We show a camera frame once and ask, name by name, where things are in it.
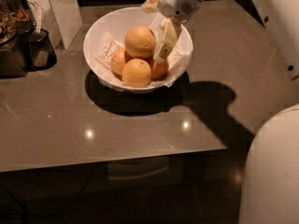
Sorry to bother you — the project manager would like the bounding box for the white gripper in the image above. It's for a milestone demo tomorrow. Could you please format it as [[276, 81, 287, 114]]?
[[140, 0, 201, 63]]

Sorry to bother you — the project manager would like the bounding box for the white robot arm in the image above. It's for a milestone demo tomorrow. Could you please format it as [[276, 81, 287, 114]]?
[[141, 0, 299, 224]]

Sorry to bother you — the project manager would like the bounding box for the top orange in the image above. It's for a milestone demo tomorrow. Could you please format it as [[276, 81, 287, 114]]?
[[124, 25, 156, 59]]

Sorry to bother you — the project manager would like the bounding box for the orange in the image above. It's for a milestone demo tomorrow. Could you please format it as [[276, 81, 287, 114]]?
[[148, 58, 169, 79], [111, 48, 132, 76], [124, 25, 156, 59], [122, 59, 151, 88]]

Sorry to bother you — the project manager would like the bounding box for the white bowl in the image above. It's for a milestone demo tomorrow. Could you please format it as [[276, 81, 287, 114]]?
[[82, 7, 194, 94]]

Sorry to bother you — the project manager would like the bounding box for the right orange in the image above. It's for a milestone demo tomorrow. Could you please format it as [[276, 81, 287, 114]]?
[[148, 58, 169, 79]]

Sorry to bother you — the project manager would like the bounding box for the left orange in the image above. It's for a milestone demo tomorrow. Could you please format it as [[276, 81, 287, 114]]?
[[111, 48, 132, 76]]

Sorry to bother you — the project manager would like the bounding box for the front orange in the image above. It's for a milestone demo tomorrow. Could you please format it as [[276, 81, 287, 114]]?
[[122, 59, 151, 88]]

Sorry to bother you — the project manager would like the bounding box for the white board panel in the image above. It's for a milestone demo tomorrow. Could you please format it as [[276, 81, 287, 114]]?
[[28, 0, 82, 49]]

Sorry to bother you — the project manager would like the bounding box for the white tag stick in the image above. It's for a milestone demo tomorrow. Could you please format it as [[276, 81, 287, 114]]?
[[34, 2, 43, 34]]

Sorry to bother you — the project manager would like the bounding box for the black mesh cup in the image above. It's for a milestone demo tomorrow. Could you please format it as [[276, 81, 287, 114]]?
[[29, 29, 57, 70]]

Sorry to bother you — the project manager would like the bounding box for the dark tray with nuts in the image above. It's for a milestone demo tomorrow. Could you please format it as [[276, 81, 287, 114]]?
[[0, 0, 31, 78]]

